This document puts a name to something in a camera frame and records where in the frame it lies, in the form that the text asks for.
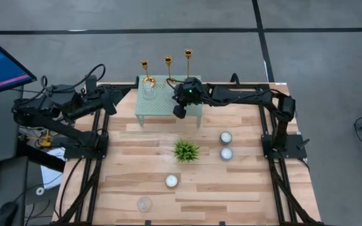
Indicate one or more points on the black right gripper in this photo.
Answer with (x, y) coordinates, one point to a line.
(194, 94)

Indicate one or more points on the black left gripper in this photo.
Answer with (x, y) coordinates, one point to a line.
(105, 97)

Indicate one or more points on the ribbed glass candle holder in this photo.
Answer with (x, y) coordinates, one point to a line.
(144, 204)
(149, 92)

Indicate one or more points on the short brass candlestick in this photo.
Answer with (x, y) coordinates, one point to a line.
(144, 64)

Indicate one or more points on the tall brass candlestick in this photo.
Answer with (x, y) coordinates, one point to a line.
(188, 52)

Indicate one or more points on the medium brass candlestick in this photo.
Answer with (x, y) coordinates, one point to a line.
(167, 59)

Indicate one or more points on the light blue patterned candle tin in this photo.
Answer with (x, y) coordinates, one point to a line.
(226, 153)

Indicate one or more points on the orange patterned candle tin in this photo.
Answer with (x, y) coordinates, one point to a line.
(171, 181)

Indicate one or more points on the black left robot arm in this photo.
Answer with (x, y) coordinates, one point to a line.
(58, 127)

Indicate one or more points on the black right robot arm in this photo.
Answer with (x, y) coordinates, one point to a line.
(237, 94)

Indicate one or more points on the pale green metal shelf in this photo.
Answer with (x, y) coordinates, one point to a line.
(159, 108)

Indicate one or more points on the green artificial plant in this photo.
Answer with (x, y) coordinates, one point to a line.
(185, 151)

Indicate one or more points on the white paper sheet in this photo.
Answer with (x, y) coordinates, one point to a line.
(52, 175)

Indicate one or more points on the white tape roll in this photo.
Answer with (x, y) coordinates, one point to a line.
(37, 191)

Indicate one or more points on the black computer mouse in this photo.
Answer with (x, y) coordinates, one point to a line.
(5, 215)

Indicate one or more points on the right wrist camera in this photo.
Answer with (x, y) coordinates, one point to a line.
(180, 112)

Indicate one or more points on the black aluminium table frame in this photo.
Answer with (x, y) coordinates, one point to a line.
(260, 119)

